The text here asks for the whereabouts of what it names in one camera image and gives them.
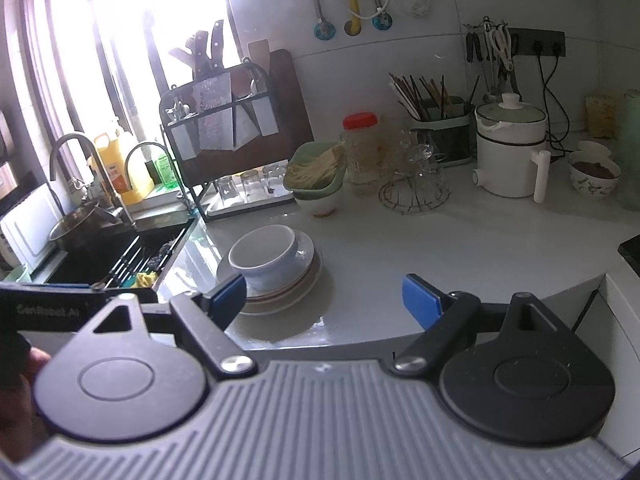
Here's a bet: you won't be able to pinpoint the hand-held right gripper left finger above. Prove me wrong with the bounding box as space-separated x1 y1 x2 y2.
76 274 258 381

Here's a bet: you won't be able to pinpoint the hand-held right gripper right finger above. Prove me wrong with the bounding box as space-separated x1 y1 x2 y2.
389 273 572 377

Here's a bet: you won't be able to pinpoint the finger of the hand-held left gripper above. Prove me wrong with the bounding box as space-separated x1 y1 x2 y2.
0 281 118 295

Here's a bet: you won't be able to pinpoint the white plate with pink flowers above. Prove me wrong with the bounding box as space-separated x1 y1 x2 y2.
235 260 322 317

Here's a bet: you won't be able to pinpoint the pale blue plastic bowl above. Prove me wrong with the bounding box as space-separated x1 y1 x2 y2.
242 260 307 294
235 245 312 281

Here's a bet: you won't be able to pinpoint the small white ceramic bowl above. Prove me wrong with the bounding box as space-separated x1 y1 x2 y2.
228 224 299 281

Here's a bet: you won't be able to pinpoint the white plate with grey flowers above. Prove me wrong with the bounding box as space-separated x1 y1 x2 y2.
235 250 321 307

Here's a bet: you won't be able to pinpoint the white plate with grey leaves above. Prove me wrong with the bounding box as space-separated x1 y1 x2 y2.
216 230 317 296

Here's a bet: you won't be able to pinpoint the person's left hand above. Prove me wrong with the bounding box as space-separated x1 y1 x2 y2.
0 347 53 461

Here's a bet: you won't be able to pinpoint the white plastic board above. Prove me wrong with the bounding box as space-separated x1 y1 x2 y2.
0 182 66 273

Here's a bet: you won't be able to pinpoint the steel pot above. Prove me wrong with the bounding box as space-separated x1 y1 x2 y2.
47 200 123 253

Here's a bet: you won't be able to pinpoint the black sink drain rack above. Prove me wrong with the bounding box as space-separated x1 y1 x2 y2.
90 230 196 291

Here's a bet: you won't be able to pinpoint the black dish rack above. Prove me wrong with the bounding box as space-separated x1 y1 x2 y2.
159 60 281 223

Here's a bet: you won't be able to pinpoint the tall steel faucet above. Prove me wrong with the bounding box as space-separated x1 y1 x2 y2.
49 132 136 226

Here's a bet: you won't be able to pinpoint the yellow detergent bottle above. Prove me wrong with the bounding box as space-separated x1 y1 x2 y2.
92 127 153 206

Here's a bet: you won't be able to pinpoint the white bowl with brown foot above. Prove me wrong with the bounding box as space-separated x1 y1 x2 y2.
294 182 345 218

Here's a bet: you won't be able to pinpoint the clear glass goblet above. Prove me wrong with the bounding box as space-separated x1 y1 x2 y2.
397 130 448 196

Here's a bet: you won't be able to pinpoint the green soap bottle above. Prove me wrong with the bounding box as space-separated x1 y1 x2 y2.
150 147 176 188

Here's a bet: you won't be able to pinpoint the green bowl of dry noodles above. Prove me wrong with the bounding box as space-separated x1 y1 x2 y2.
283 141 347 196

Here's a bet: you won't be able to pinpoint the clear jar with red lid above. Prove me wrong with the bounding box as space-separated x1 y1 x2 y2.
341 112 383 196

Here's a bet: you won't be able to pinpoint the white rack holder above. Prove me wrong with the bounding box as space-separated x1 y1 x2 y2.
255 95 278 136
167 122 201 161

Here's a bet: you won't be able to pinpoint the white electric cooking pot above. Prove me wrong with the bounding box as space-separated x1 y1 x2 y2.
472 92 552 204

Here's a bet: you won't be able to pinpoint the green chopstick holder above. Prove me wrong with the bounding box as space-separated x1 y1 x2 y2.
410 102 476 166

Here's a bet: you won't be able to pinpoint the small steel faucet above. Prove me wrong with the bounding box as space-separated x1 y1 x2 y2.
124 141 173 196

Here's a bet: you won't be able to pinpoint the grey cutting board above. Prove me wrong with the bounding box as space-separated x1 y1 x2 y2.
232 70 266 151

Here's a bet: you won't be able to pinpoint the white cabinet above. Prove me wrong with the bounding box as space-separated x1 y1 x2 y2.
572 272 640 461

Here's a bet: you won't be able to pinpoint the brown wooden cutting board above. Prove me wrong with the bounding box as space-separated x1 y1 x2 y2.
192 49 316 183

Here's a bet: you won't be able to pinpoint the bundle of chopsticks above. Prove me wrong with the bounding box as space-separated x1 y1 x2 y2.
389 72 481 121

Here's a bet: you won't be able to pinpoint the patterned ceramic bowl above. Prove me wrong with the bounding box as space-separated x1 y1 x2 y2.
567 151 622 200

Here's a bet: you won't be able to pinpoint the black stove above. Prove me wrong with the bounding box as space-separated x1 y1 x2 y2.
618 232 640 273

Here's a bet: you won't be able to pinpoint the plain ceramic bowl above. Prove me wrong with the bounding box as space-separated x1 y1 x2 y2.
576 140 612 158

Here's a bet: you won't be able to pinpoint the wooden spatula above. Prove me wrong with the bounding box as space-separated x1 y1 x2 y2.
247 39 273 76

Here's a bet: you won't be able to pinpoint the kitchen knife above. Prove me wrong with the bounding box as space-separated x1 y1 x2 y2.
194 30 210 81
210 20 226 78

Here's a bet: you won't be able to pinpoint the yellow packet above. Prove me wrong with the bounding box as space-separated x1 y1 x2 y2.
585 94 618 138

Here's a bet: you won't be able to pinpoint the hanging kitchen scissors and utensils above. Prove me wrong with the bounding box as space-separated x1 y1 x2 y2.
462 19 518 98

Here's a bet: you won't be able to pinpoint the wire glass rack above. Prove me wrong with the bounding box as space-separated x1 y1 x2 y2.
378 127 451 216

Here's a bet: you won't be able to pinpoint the black power cable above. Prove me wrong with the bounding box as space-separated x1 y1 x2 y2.
535 52 581 153

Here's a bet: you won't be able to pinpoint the black wall power strip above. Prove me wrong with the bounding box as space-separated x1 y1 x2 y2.
510 29 566 58

